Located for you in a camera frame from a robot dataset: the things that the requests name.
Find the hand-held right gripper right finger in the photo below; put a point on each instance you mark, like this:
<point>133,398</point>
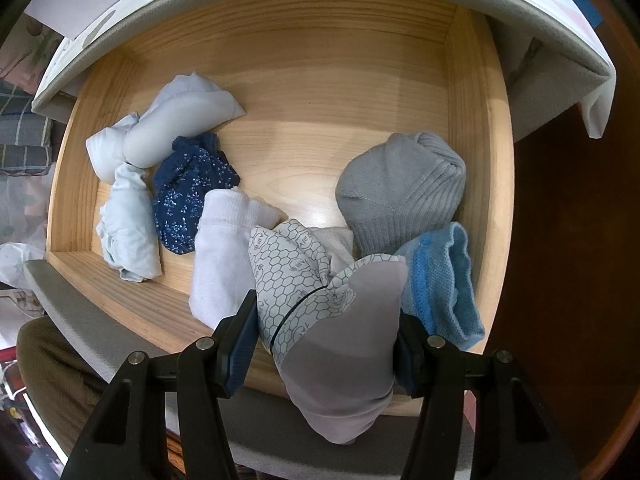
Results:
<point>407,360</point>

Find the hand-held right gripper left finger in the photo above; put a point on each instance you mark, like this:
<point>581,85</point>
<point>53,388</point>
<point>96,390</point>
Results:
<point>240,350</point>

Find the hexagon patterned white sock bundle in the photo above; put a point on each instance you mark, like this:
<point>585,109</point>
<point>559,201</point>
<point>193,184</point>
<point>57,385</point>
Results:
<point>340,360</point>

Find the grey knit sock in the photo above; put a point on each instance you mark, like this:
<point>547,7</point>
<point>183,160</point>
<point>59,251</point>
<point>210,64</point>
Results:
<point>395,190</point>

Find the grey wooden drawer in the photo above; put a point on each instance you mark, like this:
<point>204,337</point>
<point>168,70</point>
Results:
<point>325,110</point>

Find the light blue crumpled underwear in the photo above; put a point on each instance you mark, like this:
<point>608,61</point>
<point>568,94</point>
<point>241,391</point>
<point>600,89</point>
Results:
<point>127,230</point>

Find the pale blue padded underwear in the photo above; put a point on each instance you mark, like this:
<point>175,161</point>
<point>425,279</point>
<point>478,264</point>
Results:
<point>175,110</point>

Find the blue knit sock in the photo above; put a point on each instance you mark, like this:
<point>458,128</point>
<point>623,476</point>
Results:
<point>445,285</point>

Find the navy speckled sock bundle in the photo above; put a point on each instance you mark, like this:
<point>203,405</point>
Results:
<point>180,200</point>

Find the person's left leg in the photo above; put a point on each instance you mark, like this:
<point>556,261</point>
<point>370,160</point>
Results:
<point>55,375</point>

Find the white knotted cloth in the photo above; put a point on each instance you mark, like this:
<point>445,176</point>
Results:
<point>105,150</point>

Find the white plastic bag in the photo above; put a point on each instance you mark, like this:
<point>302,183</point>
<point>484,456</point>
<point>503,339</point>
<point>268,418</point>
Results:
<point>15,260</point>

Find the grey plaid cloth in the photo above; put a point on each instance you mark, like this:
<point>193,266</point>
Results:
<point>20,135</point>

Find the white patterned cover sheet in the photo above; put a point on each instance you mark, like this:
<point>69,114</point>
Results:
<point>597,110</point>

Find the blue foam mat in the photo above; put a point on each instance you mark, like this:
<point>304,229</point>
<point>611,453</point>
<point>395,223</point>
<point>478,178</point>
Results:
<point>587,7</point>

